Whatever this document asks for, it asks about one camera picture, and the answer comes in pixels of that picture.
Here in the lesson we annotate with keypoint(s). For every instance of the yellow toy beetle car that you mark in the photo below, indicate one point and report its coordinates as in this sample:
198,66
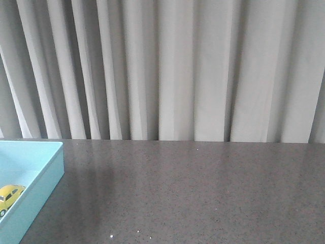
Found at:
8,196

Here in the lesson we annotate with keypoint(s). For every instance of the light blue box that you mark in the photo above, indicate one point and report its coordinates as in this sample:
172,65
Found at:
38,166

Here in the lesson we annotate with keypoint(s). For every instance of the grey pleated curtain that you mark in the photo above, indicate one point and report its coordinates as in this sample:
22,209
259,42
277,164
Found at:
241,71

